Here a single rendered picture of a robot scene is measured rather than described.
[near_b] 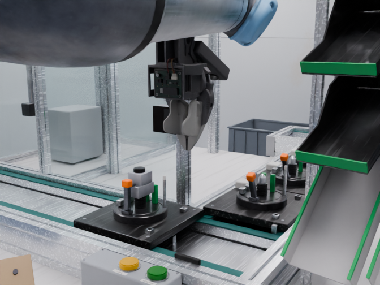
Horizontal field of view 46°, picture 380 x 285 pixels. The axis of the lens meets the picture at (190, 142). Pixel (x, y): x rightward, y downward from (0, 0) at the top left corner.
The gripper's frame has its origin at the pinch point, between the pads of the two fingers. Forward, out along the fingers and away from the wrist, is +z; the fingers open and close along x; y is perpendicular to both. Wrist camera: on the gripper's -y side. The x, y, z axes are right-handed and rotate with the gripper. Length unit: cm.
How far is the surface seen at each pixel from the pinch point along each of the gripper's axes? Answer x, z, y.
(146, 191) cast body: -25.3, 19.6, -19.3
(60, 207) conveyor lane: -60, 32, -21
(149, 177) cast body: -25.3, 16.2, -20.4
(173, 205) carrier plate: -24.0, 26.2, -29.2
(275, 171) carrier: -10, 24, -67
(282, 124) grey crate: -74, 43, -244
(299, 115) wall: -109, 59, -387
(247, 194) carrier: -9, 24, -43
